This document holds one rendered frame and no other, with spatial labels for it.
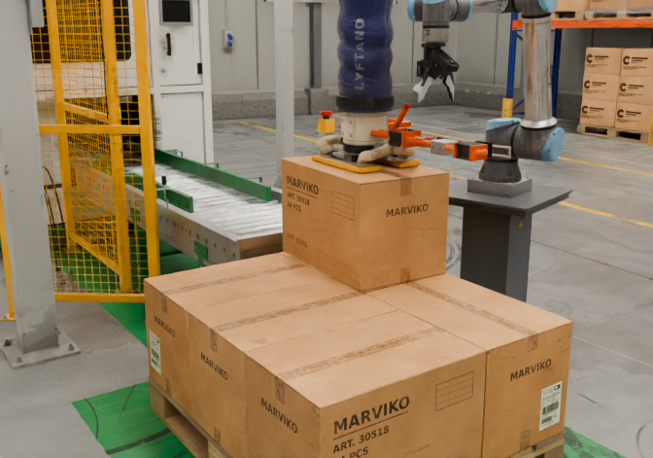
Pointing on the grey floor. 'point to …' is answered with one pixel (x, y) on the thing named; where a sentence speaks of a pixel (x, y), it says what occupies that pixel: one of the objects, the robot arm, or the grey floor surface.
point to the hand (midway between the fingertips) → (436, 102)
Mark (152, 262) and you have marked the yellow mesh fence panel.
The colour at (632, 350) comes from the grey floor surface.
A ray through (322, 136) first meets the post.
